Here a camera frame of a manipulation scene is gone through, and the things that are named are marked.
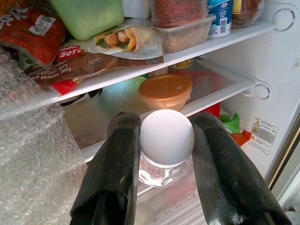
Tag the orange food packet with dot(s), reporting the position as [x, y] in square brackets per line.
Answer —
[241, 138]

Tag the wrap picture food packet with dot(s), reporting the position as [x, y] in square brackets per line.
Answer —
[124, 39]

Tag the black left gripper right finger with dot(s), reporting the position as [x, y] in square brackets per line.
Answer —
[229, 168]

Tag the white edged fridge shelf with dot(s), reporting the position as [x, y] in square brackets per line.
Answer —
[234, 87]
[211, 43]

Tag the red orange snack bag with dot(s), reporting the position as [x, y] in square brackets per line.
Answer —
[28, 35]

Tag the warning label sticker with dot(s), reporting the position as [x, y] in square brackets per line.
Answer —
[263, 134]

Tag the green food packet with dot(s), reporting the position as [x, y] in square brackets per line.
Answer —
[232, 122]

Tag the clear bubble wrap sheet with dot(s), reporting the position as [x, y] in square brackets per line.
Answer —
[28, 140]

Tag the red food packet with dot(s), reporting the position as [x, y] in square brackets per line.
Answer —
[214, 110]

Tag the orange lid round container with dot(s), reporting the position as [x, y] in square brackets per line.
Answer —
[164, 89]

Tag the clear bottle white cap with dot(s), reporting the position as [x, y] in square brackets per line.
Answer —
[167, 136]

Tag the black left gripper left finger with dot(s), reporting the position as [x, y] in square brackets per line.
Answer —
[110, 164]

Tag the brown bread bag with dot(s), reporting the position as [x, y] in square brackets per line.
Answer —
[93, 65]

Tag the clear plastic food tub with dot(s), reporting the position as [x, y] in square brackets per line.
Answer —
[185, 37]

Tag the yellow food item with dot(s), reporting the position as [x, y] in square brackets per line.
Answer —
[181, 63]

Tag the green plastic container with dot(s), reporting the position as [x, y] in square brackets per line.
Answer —
[89, 16]

